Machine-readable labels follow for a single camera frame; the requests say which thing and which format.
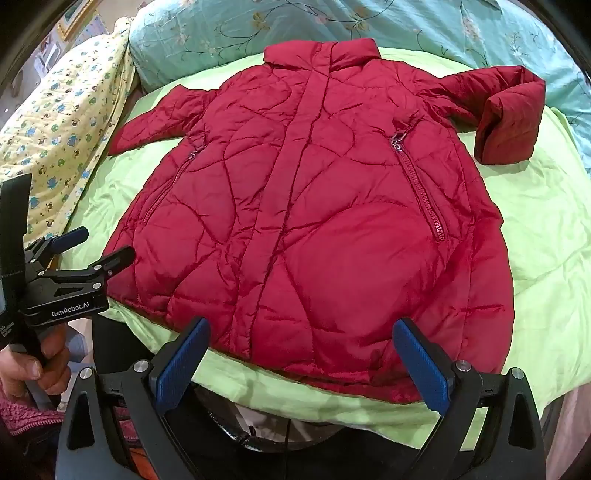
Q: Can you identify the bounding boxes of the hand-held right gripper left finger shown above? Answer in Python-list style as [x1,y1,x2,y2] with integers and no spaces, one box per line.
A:
[55,316,213,480]

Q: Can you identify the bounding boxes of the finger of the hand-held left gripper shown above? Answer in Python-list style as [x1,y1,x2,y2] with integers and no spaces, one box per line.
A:
[25,226,89,268]
[34,246,136,296]

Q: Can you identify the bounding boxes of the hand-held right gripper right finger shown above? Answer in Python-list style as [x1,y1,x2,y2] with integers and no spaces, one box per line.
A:
[392,318,548,480]

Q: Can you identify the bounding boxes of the red quilted jacket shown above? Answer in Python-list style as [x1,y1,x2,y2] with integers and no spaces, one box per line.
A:
[100,38,546,403]

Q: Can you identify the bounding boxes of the person's left forearm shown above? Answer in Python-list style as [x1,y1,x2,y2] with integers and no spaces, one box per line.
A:
[0,391,63,440]

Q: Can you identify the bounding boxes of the person's left hand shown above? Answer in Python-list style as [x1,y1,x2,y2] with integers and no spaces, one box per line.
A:
[0,323,73,409]

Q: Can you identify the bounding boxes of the person's dark pants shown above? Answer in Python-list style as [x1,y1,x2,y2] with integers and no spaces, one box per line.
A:
[92,314,490,480]

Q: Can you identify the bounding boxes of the yellow printed blanket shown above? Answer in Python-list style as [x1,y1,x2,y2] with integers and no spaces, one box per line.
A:
[0,17,139,241]

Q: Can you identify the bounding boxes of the light green bed sheet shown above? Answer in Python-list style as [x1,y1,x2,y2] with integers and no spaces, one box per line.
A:
[60,48,591,450]

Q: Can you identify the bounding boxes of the gold framed picture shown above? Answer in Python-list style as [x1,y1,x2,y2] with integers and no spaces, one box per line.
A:
[55,0,103,44]

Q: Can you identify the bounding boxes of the teal floral quilt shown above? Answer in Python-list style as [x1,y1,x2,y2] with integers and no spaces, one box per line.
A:
[128,0,591,176]

